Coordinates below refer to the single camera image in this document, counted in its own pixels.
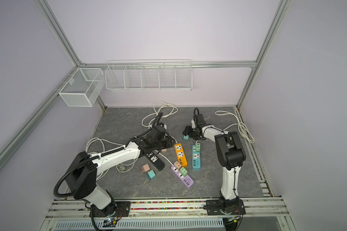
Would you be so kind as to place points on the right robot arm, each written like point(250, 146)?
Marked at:
point(230, 154)

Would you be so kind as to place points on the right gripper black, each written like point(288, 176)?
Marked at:
point(187, 130)

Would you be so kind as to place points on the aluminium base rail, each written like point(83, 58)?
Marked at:
point(166, 214)

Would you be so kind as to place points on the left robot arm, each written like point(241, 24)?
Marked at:
point(80, 181)

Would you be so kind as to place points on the teal power strip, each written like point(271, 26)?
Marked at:
point(195, 159)

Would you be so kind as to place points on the pink plug adapter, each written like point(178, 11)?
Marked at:
point(145, 168)

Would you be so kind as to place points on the orange power strip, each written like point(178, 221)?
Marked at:
point(180, 155)

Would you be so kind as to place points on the black power strip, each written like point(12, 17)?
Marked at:
point(154, 159)

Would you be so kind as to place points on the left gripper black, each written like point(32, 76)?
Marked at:
point(169, 143)

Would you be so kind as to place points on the teal plug adapter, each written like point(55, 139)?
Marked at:
point(151, 175)

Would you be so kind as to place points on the white mesh box basket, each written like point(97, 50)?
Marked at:
point(83, 87)

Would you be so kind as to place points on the white wire rack basket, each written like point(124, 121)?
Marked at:
point(171, 74)

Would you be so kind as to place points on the purple power strip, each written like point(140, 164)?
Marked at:
point(187, 181)

